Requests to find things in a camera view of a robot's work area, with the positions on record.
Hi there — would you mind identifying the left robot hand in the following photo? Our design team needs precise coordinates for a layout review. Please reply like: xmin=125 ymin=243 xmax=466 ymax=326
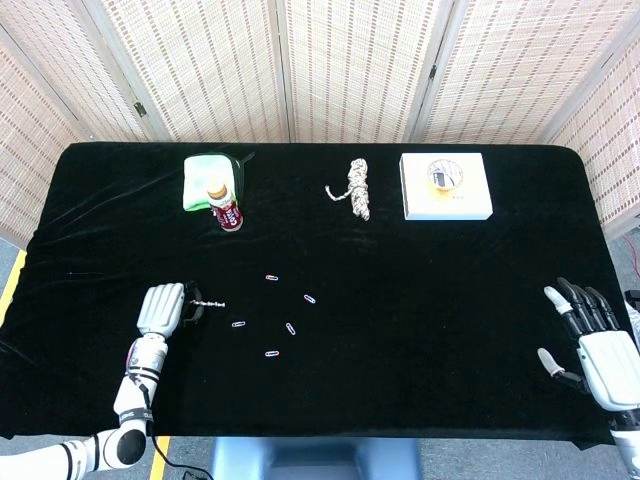
xmin=136 ymin=280 xmax=206 ymax=337

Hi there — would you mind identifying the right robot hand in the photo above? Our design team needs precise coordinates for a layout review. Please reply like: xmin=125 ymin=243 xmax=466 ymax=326
xmin=537 ymin=276 xmax=640 ymax=412

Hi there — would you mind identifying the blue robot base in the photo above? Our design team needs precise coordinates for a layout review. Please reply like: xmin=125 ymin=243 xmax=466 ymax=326
xmin=208 ymin=438 xmax=422 ymax=480

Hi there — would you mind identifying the white black floor device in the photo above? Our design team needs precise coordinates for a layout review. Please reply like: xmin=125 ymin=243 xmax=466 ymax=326
xmin=623 ymin=289 xmax=640 ymax=329

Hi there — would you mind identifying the red Costa coffee bottle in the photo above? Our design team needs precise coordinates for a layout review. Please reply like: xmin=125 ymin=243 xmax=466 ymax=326
xmin=207 ymin=181 xmax=245 ymax=234

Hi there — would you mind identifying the green white cloth pouch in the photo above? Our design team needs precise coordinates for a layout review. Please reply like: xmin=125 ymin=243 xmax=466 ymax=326
xmin=182 ymin=153 xmax=236 ymax=211

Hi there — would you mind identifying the woven folding screen panel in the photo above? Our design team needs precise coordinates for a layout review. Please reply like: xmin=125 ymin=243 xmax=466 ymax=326
xmin=409 ymin=0 xmax=640 ymax=146
xmin=544 ymin=29 xmax=640 ymax=241
xmin=0 ymin=0 xmax=151 ymax=144
xmin=82 ymin=0 xmax=291 ymax=144
xmin=277 ymin=0 xmax=456 ymax=144
xmin=0 ymin=29 xmax=96 ymax=246

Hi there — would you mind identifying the black velvet tablecloth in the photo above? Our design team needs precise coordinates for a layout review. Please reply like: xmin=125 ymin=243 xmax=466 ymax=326
xmin=0 ymin=142 xmax=640 ymax=451

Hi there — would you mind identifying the white flat box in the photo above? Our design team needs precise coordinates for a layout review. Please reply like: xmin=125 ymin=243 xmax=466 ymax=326
xmin=399 ymin=152 xmax=494 ymax=222

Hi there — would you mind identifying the black floor cable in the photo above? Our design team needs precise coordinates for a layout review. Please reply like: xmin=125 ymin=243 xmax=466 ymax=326
xmin=148 ymin=434 xmax=202 ymax=480

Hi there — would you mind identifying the bundled braided rope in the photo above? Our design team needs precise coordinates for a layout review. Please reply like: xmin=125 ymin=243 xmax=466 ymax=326
xmin=324 ymin=158 xmax=372 ymax=222

